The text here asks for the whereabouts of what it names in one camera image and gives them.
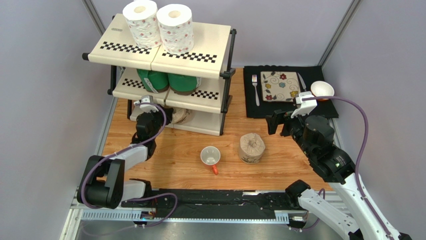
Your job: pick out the green roll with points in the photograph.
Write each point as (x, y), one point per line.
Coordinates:
(154, 81)
(183, 84)

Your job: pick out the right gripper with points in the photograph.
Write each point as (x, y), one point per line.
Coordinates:
(279, 119)

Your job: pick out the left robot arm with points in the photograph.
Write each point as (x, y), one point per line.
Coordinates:
(103, 185)

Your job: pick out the orange white mug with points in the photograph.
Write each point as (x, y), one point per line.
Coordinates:
(210, 157)

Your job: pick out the plain white paper towel roll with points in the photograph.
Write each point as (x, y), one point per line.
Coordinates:
(141, 19)

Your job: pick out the floral square plate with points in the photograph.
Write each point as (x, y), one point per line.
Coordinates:
(279, 86)

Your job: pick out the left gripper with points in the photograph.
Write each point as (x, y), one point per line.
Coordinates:
(169, 114)

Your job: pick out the black handled knife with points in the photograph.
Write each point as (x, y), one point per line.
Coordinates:
(302, 82)

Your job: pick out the green roll front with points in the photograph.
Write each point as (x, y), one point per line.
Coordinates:
(183, 84)

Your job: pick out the silver fork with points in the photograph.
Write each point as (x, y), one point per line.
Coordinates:
(254, 80)

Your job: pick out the orange white bowl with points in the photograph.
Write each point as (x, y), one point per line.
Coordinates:
(322, 89)

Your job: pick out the black placemat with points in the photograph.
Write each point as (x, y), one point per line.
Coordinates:
(310, 74)

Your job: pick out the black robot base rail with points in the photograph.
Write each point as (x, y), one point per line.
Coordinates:
(216, 204)

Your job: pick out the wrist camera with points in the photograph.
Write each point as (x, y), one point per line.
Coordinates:
(145, 104)
(304, 107)

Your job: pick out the brown roll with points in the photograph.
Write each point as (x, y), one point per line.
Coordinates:
(251, 148)
(181, 115)

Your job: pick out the cream three-tier shelf rack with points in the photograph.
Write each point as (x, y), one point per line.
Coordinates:
(210, 60)

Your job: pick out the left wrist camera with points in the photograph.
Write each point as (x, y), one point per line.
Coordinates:
(145, 104)

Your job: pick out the floral white paper towel roll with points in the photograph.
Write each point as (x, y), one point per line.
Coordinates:
(176, 28)

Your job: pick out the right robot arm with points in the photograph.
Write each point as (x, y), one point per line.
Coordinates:
(315, 137)

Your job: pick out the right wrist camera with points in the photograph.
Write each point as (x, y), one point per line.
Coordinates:
(304, 107)

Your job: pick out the brown roll front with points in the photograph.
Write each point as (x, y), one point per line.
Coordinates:
(181, 115)

